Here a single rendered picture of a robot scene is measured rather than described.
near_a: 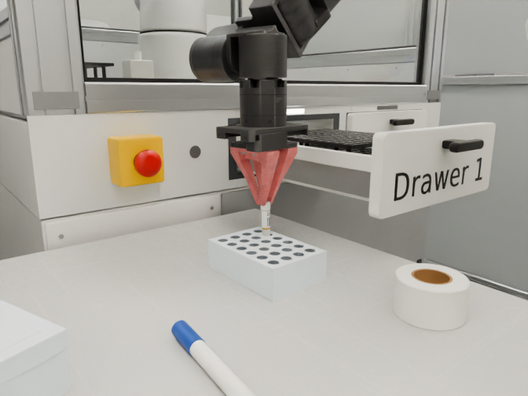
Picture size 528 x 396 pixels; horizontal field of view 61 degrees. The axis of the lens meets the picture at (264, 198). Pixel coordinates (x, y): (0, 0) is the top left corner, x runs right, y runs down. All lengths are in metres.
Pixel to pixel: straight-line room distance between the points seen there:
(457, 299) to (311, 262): 0.16
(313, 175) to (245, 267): 0.22
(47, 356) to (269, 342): 0.18
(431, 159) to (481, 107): 1.80
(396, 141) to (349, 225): 0.53
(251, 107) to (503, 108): 1.97
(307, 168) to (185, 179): 0.22
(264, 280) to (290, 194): 0.46
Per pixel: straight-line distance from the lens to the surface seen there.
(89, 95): 0.71
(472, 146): 0.68
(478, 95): 2.46
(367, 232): 1.15
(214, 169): 0.81
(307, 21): 0.58
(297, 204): 0.95
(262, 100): 0.52
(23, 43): 0.69
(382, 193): 0.58
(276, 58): 0.53
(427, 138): 0.65
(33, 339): 0.36
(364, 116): 1.04
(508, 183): 2.42
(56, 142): 0.70
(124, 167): 0.68
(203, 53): 0.58
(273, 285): 0.48
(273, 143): 0.52
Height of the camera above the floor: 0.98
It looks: 14 degrees down
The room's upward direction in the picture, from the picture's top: straight up
